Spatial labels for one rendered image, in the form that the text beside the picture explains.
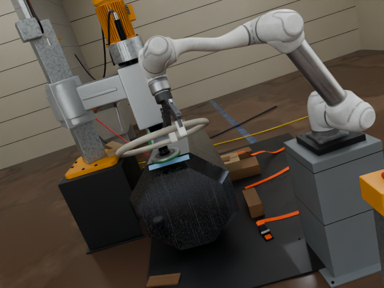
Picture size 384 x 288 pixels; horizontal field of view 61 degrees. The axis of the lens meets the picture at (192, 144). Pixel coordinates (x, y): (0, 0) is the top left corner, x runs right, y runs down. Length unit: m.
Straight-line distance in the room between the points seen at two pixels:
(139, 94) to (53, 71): 1.09
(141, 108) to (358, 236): 1.53
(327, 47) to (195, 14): 3.19
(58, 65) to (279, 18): 2.06
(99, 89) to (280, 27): 1.85
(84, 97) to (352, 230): 2.26
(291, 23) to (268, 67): 6.52
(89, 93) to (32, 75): 5.01
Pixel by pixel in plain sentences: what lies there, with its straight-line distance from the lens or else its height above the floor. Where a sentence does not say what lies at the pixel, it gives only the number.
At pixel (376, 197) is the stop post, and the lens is 1.06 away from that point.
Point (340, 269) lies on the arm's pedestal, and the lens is 2.28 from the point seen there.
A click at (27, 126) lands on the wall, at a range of 8.17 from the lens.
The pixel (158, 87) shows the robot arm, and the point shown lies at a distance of 1.41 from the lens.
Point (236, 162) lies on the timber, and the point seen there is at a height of 0.21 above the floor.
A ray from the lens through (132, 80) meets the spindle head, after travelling 2.14.
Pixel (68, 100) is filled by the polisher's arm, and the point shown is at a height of 1.39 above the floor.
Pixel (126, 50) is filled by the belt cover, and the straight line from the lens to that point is 2.10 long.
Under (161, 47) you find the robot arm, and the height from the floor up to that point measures 1.60.
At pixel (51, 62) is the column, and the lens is 3.04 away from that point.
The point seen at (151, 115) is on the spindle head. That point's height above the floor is 1.20.
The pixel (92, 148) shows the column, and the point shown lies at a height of 0.90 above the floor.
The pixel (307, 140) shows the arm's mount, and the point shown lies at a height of 0.84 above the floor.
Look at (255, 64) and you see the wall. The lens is 7.86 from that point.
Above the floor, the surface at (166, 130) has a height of 1.27.
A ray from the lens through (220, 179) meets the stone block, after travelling 2.41.
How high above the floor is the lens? 1.63
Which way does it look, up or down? 19 degrees down
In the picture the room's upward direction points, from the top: 18 degrees counter-clockwise
